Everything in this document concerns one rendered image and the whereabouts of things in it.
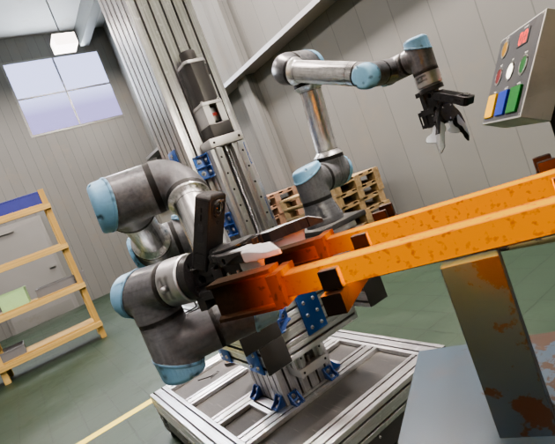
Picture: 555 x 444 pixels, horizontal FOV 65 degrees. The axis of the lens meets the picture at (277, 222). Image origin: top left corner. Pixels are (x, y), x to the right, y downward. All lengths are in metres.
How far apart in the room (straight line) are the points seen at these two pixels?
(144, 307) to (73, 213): 10.09
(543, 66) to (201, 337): 1.11
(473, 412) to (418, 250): 0.31
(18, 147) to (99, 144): 1.63
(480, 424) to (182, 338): 0.43
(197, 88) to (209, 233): 1.03
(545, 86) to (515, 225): 1.03
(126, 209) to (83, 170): 10.02
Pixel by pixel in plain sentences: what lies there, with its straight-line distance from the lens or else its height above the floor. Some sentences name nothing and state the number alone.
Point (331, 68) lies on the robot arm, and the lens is 1.47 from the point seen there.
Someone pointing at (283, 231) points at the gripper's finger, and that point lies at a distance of 0.63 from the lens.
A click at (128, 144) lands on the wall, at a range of 11.31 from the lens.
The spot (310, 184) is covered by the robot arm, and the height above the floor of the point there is 0.98.
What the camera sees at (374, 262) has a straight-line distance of 0.40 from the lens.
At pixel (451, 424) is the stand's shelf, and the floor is 0.68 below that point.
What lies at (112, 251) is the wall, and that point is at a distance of 10.81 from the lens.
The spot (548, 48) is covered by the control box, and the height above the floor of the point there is 1.10.
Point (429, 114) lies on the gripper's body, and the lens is 1.45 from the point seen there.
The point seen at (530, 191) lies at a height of 0.94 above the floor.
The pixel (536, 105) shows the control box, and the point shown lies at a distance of 1.39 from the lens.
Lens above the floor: 1.04
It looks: 5 degrees down
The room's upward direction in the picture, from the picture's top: 21 degrees counter-clockwise
